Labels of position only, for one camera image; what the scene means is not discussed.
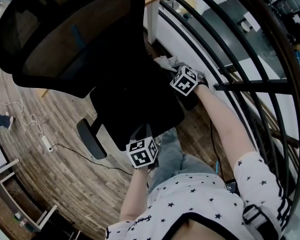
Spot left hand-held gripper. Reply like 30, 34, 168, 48
126, 123, 159, 170

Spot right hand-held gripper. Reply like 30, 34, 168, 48
169, 61, 210, 97

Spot white cloth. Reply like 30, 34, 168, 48
153, 55, 180, 73

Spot black office chair armrest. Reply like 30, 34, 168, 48
76, 118, 108, 160

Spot black mesh office chair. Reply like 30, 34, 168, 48
0, 0, 200, 160

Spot person's right forearm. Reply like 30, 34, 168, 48
192, 84, 256, 161

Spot person's left forearm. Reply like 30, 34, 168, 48
119, 167, 152, 222

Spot blue jeans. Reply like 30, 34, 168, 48
149, 127, 216, 195

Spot black metal railing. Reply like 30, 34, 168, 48
154, 0, 300, 226

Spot white star-print shirt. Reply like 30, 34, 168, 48
104, 150, 292, 240

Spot wooden desk with white legs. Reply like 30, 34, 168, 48
144, 0, 168, 45

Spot pale yellow round lamp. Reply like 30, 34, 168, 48
178, 0, 199, 15

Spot white paper sheet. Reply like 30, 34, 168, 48
243, 11, 262, 33

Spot white power strip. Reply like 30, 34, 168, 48
41, 135, 54, 153

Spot small black device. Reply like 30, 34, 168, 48
224, 180, 239, 195

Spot black storage shelf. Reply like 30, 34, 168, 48
269, 0, 300, 45

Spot black floor cable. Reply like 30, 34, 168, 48
51, 143, 134, 177

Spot thin black cable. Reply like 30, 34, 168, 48
209, 117, 226, 183

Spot white cable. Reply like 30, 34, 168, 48
0, 98, 45, 138

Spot black and white shoulder strap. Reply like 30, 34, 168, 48
241, 203, 284, 238

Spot white shelf frame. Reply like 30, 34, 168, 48
0, 158, 59, 233

